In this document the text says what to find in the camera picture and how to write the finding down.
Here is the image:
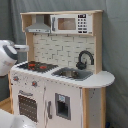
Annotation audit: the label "white oven door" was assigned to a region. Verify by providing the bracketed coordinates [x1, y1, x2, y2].
[12, 86, 43, 127]

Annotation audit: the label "white toy microwave door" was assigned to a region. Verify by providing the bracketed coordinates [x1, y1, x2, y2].
[50, 14, 93, 34]

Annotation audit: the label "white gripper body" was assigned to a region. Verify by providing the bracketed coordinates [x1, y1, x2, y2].
[14, 45, 29, 52]

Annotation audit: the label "red stove knob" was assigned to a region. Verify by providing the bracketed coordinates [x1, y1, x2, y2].
[13, 76, 19, 81]
[32, 81, 37, 87]

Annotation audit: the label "left red stove knob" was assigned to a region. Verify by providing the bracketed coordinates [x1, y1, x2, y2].
[13, 76, 19, 81]

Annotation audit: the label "black toy faucet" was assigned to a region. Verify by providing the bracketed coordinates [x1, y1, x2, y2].
[75, 50, 95, 71]

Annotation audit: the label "black stovetop red burners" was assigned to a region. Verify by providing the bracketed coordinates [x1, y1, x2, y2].
[20, 61, 56, 73]

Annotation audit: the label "grey toy sink basin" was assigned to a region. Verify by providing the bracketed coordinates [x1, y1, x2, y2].
[52, 67, 92, 81]

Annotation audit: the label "wooden toy kitchen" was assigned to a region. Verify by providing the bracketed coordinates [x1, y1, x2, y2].
[10, 10, 115, 128]

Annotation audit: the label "white cabinet door ice dispenser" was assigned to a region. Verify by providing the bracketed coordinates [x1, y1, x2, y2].
[46, 87, 81, 128]

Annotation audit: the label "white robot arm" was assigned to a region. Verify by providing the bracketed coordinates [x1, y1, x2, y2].
[0, 40, 36, 128]

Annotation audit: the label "grey range hood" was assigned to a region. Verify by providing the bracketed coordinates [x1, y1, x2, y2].
[25, 15, 51, 33]

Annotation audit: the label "right red stove knob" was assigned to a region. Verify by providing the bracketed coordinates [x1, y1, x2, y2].
[32, 81, 37, 87]

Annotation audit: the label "grey backdrop curtain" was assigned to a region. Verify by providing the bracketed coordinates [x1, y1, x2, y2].
[0, 0, 128, 128]

